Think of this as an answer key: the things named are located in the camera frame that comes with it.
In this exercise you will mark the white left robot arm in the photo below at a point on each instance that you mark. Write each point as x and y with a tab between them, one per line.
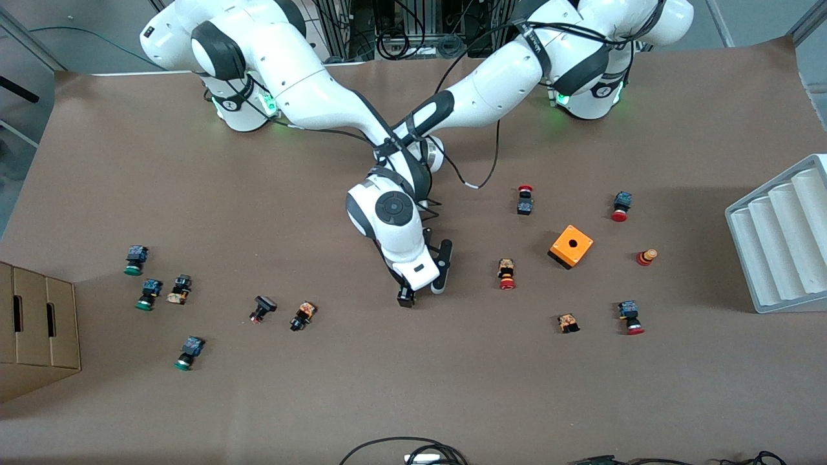
504	77

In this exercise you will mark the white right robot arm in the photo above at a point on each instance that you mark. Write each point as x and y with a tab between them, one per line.
303	84

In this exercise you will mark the red stop button orange base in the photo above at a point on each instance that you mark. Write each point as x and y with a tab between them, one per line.
506	278

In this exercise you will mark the black rectangular push button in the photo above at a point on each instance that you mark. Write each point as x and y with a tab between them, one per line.
263	303

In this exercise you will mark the red button black base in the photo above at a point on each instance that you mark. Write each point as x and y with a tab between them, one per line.
524	206

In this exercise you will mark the white plug adapter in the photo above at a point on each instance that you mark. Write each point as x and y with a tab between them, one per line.
423	459

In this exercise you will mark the small orange contact block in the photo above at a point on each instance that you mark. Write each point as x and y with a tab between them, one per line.
568	321

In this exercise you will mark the green mushroom push button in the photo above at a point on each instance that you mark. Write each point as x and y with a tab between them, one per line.
192	347
152	287
137	253

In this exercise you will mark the red mushroom button blue base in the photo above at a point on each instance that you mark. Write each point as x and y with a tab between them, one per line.
622	201
630	313

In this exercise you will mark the small red yellow button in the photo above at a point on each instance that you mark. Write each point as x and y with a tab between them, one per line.
645	258

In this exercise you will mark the brown cardboard box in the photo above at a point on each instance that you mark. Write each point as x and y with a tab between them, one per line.
39	349

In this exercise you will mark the grey white ribbed tray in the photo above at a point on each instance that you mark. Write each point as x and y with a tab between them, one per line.
775	239

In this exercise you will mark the black rod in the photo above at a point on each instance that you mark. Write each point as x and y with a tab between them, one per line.
16	87

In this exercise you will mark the orange button enclosure box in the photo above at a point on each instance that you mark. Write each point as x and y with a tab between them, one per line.
581	248

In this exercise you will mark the grey metal frame bar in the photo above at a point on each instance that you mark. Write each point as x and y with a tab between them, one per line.
720	22
32	40
811	19

